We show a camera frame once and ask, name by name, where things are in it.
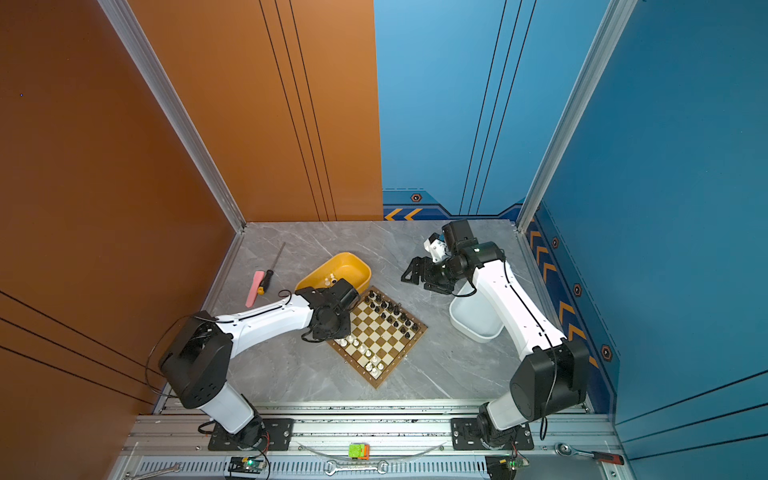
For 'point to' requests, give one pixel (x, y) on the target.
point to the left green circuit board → (254, 464)
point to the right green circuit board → (504, 467)
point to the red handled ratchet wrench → (567, 450)
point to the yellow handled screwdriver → (262, 289)
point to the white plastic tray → (474, 315)
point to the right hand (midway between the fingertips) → (411, 281)
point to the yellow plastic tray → (356, 270)
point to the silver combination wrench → (331, 467)
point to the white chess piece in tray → (327, 283)
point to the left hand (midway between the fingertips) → (346, 331)
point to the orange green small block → (359, 451)
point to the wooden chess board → (382, 333)
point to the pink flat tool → (254, 287)
